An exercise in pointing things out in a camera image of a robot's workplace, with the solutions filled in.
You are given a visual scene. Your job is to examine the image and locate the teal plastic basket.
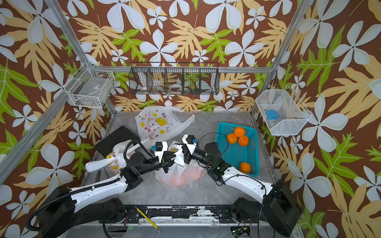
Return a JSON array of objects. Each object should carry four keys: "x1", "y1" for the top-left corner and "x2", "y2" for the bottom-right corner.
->
[{"x1": 215, "y1": 123, "x2": 260, "y2": 177}]

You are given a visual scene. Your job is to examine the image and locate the orange front right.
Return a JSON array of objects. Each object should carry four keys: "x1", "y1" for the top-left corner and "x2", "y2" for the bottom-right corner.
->
[{"x1": 239, "y1": 162, "x2": 251, "y2": 174}]

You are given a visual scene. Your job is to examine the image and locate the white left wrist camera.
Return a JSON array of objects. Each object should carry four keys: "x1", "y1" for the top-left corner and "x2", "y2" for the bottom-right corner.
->
[{"x1": 151, "y1": 141, "x2": 168, "y2": 162}]

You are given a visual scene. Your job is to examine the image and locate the black wire basket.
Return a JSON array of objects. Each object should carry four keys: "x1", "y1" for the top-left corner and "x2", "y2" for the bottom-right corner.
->
[{"x1": 127, "y1": 62, "x2": 220, "y2": 96}]

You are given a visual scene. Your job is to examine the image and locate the white wire basket left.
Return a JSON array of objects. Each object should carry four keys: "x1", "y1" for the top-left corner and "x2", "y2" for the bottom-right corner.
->
[{"x1": 64, "y1": 63, "x2": 115, "y2": 109}]

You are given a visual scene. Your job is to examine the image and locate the white wire basket right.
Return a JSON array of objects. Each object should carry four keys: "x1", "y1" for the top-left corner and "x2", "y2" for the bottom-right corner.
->
[{"x1": 256, "y1": 86, "x2": 312, "y2": 136}]

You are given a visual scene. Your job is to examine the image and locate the orange top of pile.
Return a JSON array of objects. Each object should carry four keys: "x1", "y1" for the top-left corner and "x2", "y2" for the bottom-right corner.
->
[{"x1": 233, "y1": 127, "x2": 246, "y2": 138}]

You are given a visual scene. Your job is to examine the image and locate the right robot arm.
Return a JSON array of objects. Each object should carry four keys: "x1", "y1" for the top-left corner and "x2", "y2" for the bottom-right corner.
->
[{"x1": 182, "y1": 140, "x2": 302, "y2": 237}]

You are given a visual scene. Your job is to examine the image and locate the aluminium frame post right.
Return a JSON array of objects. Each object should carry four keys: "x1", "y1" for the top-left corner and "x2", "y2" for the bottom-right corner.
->
[{"x1": 258, "y1": 0, "x2": 314, "y2": 96}]

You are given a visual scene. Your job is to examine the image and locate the orange small back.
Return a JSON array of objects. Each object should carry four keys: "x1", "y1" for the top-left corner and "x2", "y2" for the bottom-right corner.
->
[{"x1": 226, "y1": 133, "x2": 238, "y2": 144}]

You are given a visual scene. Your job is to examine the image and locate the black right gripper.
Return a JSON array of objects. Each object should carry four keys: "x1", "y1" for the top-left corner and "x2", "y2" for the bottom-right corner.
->
[{"x1": 176, "y1": 144, "x2": 215, "y2": 170}]

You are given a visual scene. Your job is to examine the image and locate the white wire basket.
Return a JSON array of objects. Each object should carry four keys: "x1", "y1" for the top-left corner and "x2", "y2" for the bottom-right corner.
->
[
  {"x1": 64, "y1": 63, "x2": 115, "y2": 109},
  {"x1": 256, "y1": 86, "x2": 312, "y2": 136}
]

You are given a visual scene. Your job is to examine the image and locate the orange right large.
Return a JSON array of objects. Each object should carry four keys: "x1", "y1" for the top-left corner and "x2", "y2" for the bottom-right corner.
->
[{"x1": 238, "y1": 135, "x2": 250, "y2": 147}]

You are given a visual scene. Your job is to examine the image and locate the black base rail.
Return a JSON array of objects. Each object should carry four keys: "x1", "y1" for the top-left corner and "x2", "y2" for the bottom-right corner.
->
[{"x1": 125, "y1": 205, "x2": 250, "y2": 224}]

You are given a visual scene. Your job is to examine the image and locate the aluminium frame post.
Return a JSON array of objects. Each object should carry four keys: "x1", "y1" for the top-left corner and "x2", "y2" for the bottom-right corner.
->
[
  {"x1": 45, "y1": 1, "x2": 116, "y2": 116},
  {"x1": 258, "y1": 0, "x2": 314, "y2": 96}
]

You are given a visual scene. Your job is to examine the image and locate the black plastic tool case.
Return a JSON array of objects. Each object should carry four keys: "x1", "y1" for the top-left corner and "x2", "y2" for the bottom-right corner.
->
[{"x1": 95, "y1": 126, "x2": 140, "y2": 158}]

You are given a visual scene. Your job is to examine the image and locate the aluminium frame post left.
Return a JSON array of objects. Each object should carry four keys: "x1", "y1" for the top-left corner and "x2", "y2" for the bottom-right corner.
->
[{"x1": 45, "y1": 1, "x2": 116, "y2": 116}]

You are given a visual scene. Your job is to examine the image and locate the white printed plastic bag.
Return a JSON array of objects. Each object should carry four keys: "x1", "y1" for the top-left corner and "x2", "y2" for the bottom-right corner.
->
[{"x1": 85, "y1": 139, "x2": 152, "y2": 174}]

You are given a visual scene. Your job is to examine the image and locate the blue object in basket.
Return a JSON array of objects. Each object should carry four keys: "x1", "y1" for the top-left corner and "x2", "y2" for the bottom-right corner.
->
[{"x1": 266, "y1": 110, "x2": 279, "y2": 121}]

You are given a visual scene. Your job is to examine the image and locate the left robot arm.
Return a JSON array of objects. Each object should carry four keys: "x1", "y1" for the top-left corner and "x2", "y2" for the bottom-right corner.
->
[{"x1": 25, "y1": 140, "x2": 176, "y2": 238}]

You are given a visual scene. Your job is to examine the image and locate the aluminium frame rear bar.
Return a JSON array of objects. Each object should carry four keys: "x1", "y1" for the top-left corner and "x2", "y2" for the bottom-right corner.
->
[{"x1": 89, "y1": 65, "x2": 273, "y2": 74}]

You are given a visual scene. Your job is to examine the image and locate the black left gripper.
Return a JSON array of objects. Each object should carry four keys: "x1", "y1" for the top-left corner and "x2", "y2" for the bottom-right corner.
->
[{"x1": 138, "y1": 151, "x2": 181, "y2": 177}]

